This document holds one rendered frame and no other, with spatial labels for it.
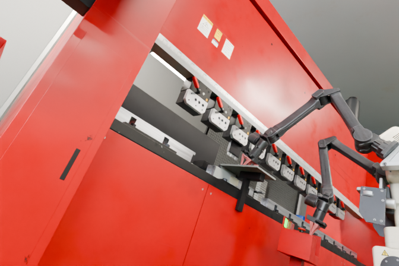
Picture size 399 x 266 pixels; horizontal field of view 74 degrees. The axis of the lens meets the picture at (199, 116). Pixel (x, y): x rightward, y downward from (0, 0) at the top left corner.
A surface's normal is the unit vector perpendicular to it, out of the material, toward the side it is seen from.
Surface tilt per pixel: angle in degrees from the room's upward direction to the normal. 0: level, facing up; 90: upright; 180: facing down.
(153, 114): 90
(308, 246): 90
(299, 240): 90
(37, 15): 90
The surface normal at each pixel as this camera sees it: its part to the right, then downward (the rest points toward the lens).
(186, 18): 0.66, -0.10
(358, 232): -0.68, -0.51
